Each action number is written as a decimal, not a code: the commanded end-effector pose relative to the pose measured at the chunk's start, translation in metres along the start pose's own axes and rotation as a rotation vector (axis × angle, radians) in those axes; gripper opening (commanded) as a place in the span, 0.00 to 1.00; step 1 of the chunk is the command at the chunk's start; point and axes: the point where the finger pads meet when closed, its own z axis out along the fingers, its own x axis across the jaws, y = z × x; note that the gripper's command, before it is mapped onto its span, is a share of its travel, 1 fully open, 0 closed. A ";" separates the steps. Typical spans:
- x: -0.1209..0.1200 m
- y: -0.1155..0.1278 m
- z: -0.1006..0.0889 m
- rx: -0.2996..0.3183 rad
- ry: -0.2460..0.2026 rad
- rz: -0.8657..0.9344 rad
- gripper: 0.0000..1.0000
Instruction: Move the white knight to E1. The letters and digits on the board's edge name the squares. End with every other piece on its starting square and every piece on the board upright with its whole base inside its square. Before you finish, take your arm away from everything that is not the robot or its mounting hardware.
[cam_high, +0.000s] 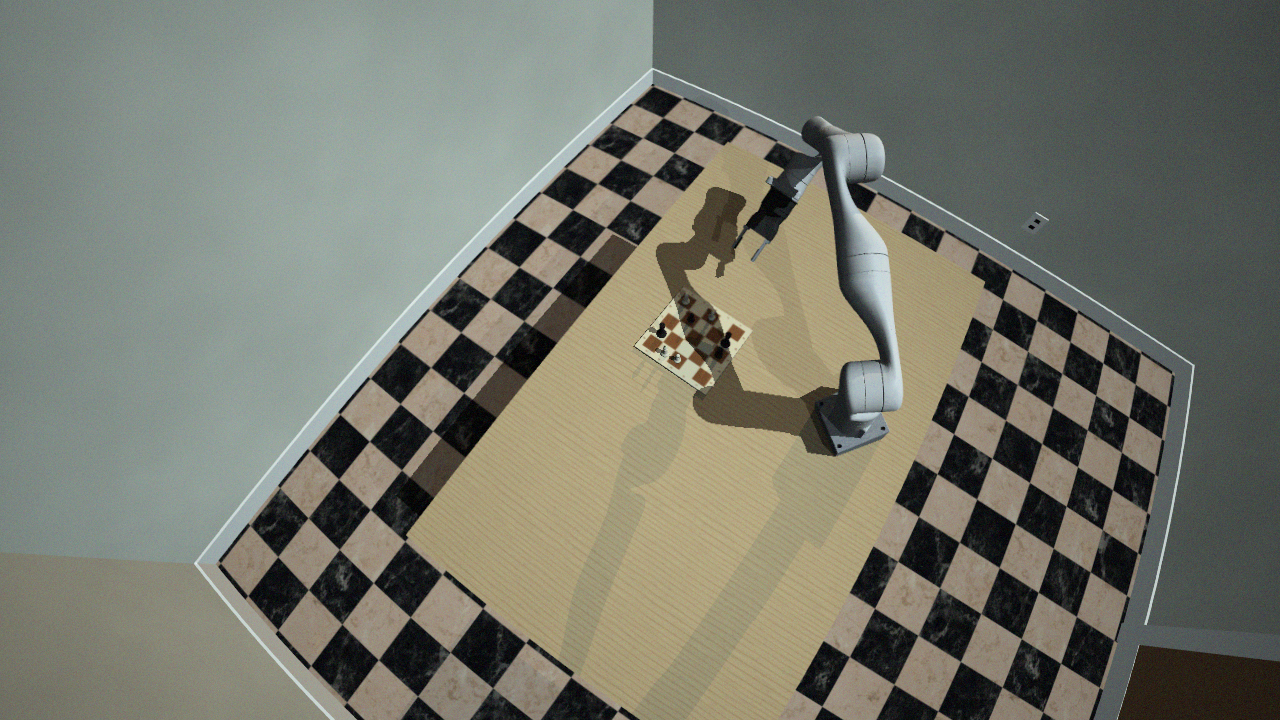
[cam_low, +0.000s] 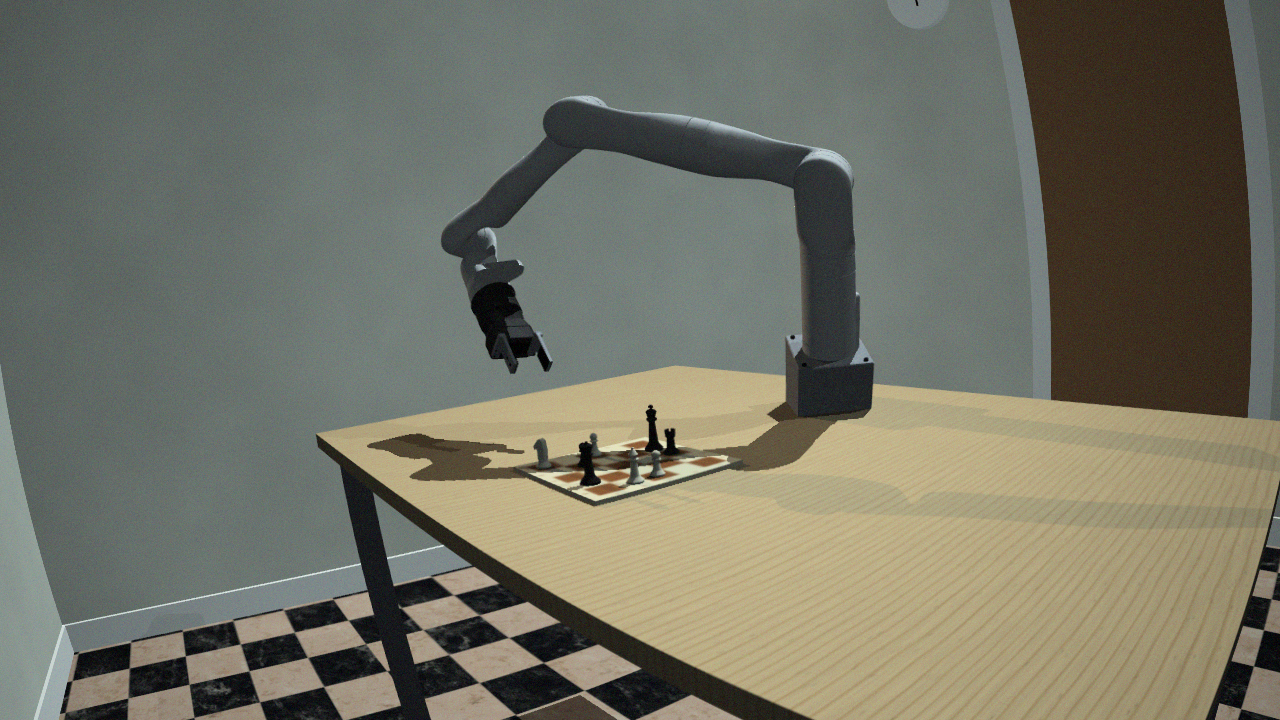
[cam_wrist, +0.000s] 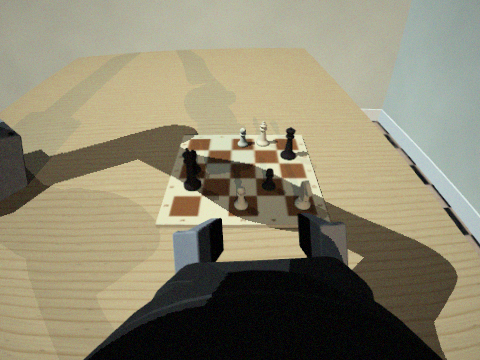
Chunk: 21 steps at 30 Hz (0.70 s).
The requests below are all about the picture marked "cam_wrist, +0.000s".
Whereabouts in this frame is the white bishop chess piece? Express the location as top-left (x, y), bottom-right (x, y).
top-left (257, 121), bottom-right (269, 147)

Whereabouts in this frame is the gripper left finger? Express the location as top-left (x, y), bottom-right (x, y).
top-left (172, 218), bottom-right (224, 274)

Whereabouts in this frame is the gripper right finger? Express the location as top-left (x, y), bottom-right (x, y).
top-left (298, 213), bottom-right (348, 266)

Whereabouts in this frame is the brown and cream chessboard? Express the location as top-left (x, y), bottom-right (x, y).
top-left (155, 135), bottom-right (330, 228)

